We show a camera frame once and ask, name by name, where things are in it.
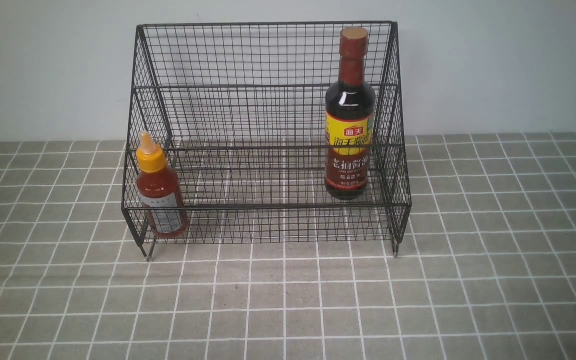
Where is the dark soy sauce bottle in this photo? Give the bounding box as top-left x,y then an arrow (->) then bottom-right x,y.
324,27 -> 377,201

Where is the red sauce bottle yellow cap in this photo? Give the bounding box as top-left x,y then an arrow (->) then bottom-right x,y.
135,130 -> 190,239

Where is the grey grid tablecloth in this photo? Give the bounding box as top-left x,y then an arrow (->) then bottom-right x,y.
0,133 -> 576,360

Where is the black wire mesh rack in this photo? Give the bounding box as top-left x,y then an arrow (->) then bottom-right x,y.
121,20 -> 412,261

